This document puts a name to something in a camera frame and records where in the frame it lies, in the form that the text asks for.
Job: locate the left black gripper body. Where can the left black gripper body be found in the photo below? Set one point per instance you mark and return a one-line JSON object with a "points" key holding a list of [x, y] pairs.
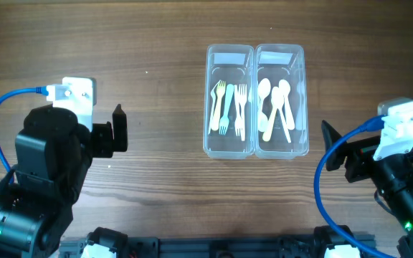
{"points": [[103, 138]]}

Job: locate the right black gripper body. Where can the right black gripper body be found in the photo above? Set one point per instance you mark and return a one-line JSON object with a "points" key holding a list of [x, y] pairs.
{"points": [[352, 162]]}

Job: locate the yellow plastic spoon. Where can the yellow plastic spoon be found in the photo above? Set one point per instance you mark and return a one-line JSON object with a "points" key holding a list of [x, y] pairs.
{"points": [[268, 133]]}

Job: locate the clear white spoon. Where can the clear white spoon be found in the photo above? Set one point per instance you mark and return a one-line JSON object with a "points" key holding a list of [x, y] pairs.
{"points": [[263, 90]]}

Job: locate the white fork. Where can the white fork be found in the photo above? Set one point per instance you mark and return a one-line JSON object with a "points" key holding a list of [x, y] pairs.
{"points": [[238, 119], [213, 96]]}

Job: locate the light blue plastic fork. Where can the light blue plastic fork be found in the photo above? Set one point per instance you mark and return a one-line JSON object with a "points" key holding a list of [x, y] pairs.
{"points": [[224, 120]]}

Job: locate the yellow plastic fork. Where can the yellow plastic fork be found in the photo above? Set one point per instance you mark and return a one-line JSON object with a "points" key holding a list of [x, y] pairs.
{"points": [[220, 91]]}

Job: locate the white fork crossing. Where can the white fork crossing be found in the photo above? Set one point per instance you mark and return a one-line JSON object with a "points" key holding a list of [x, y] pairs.
{"points": [[242, 103]]}

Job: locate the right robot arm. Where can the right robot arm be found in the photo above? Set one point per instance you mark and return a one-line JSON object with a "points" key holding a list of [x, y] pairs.
{"points": [[398, 199]]}

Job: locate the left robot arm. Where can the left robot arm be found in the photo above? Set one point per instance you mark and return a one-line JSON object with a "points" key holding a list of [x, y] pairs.
{"points": [[54, 152]]}

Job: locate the right clear plastic container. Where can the right clear plastic container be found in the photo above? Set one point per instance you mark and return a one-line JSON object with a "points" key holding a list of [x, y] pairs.
{"points": [[276, 62]]}

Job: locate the clear plastic container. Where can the clear plastic container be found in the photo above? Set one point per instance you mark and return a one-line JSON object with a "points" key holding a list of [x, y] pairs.
{"points": [[235, 64], [276, 62]]}

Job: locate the left clear plastic container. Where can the left clear plastic container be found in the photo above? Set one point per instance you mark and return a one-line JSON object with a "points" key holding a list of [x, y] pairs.
{"points": [[235, 64]]}

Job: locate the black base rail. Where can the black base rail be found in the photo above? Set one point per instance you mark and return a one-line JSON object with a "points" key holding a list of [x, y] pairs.
{"points": [[102, 242]]}

